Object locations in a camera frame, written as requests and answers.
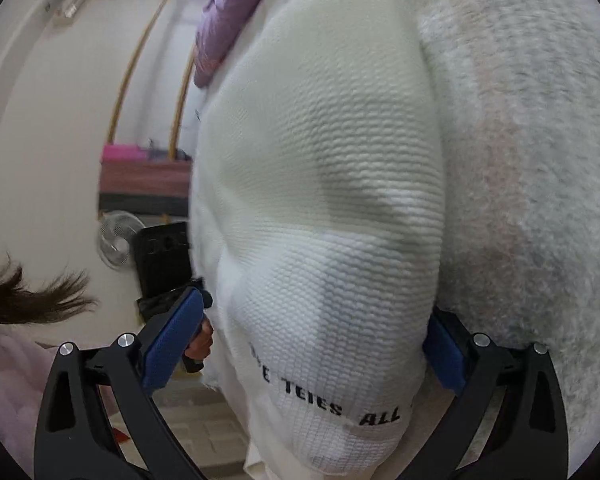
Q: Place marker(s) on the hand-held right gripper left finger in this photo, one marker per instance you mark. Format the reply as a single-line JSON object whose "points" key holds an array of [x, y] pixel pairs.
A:
{"points": [[175, 340]]}

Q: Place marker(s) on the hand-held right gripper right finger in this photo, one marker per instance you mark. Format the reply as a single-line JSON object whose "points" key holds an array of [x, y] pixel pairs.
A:
{"points": [[447, 355]]}

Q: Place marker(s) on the white jacket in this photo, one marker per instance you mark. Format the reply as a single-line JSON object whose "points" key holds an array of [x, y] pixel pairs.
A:
{"points": [[320, 160]]}

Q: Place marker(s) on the person's left hand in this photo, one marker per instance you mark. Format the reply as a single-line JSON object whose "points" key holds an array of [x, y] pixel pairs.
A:
{"points": [[204, 340]]}

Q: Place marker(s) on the white fan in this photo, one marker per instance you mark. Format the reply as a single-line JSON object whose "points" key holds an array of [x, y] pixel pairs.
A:
{"points": [[115, 242]]}

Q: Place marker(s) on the person's dark hair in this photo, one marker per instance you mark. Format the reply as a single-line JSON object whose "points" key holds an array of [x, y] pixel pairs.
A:
{"points": [[20, 300]]}

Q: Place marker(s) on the person's pink clothing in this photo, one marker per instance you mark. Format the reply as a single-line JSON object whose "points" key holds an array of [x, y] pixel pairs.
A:
{"points": [[10, 385]]}

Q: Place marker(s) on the bed with floral sheet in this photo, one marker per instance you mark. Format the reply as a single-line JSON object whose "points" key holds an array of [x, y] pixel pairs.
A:
{"points": [[530, 160]]}

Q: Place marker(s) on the purple floral quilt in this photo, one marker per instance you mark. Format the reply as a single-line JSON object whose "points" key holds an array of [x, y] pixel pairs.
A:
{"points": [[230, 20]]}

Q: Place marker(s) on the wooden rail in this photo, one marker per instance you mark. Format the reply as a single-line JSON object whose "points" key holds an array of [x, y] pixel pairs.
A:
{"points": [[135, 60], [180, 105]]}

